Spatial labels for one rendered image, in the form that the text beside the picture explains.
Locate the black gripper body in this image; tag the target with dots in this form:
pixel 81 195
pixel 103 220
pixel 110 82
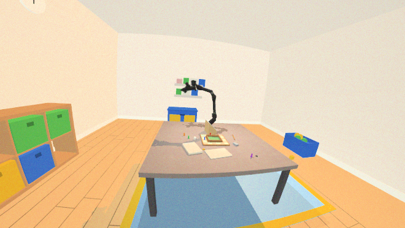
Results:
pixel 186 89

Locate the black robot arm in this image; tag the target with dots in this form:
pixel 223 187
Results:
pixel 194 86

